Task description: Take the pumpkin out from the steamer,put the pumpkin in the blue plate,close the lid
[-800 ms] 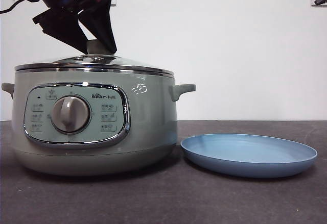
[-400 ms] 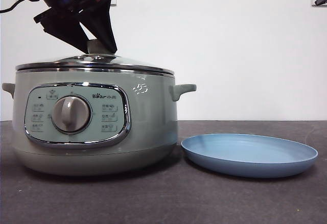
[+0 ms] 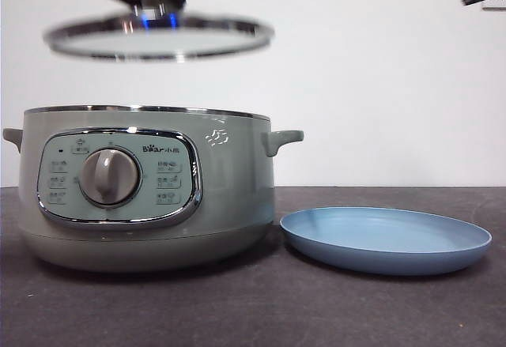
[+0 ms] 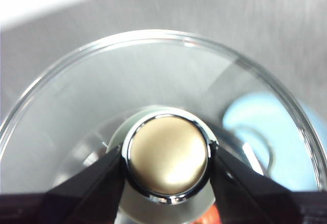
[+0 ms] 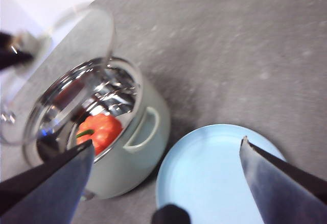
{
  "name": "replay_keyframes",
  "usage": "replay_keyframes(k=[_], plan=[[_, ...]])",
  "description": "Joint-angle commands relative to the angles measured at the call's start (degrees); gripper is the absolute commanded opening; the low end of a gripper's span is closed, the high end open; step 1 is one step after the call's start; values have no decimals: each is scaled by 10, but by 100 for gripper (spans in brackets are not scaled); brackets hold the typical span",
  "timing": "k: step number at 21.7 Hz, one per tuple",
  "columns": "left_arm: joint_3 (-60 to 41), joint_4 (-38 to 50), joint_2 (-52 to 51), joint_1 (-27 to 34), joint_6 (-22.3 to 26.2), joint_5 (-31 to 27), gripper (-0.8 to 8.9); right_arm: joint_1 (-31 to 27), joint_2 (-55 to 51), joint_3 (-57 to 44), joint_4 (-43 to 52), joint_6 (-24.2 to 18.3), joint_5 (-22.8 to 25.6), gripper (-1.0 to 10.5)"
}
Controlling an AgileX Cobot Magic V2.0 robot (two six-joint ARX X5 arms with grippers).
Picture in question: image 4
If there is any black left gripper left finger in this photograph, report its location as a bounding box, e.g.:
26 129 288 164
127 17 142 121
0 144 126 224

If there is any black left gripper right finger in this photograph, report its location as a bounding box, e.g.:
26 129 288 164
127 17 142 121
208 140 327 224

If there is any blue plate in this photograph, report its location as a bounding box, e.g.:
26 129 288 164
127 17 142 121
221 92 327 192

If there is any glass lid with green knob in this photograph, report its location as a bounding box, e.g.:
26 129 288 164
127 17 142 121
0 29 327 224

